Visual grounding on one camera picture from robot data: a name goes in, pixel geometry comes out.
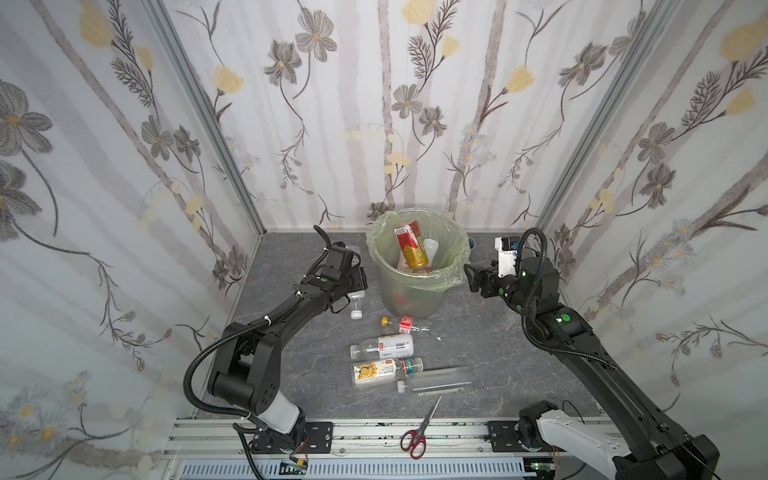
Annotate sunflower label bottle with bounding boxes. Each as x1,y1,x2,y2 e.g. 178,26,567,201
352,357,424,388

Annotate aluminium rail base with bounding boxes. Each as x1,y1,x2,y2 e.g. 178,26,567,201
157,416,652,480

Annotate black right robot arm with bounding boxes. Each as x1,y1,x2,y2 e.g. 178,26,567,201
464,228,720,479

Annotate red cap white bottle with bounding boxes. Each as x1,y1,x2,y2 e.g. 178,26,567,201
423,238,439,268

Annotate clear square bottle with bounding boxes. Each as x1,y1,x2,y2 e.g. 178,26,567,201
396,367,472,396

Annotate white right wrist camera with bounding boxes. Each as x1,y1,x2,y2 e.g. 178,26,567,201
494,235,521,278

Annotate yellow tea bottle red label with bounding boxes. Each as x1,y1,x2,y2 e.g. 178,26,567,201
394,220,429,270

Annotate clear bottle red white label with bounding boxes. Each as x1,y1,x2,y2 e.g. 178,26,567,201
349,290,365,320

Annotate green mesh waste bin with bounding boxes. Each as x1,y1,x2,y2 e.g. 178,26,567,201
366,208,470,318

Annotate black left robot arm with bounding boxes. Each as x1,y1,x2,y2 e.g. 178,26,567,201
182,225,368,479

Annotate red handled scissors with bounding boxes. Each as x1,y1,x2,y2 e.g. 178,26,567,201
399,395,442,460

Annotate green plastic bin liner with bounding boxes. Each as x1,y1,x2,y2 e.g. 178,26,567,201
366,208,470,293

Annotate small yellow cap bottle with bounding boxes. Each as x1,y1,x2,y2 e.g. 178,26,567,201
380,316,433,335

